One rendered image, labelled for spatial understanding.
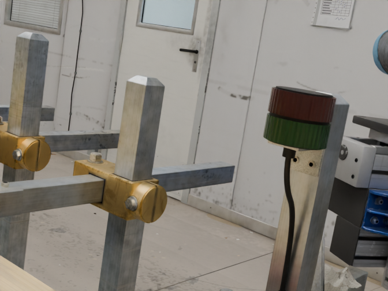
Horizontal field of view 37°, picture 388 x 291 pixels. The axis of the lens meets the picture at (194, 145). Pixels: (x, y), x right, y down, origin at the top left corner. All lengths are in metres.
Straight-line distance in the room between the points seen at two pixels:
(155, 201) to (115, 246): 0.08
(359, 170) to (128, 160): 0.65
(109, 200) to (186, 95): 3.40
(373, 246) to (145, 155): 0.74
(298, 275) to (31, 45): 0.53
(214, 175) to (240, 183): 2.92
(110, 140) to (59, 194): 0.39
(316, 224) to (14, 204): 0.33
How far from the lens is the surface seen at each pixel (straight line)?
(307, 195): 0.59
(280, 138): 0.53
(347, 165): 1.31
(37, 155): 0.92
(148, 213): 0.74
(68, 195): 0.73
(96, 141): 1.08
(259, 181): 3.78
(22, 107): 0.92
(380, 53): 1.52
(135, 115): 0.73
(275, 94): 0.54
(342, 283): 0.82
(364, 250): 1.35
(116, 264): 0.78
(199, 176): 0.91
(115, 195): 0.75
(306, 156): 0.58
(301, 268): 0.61
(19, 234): 0.98
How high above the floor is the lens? 1.16
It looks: 10 degrees down
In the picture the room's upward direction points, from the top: 9 degrees clockwise
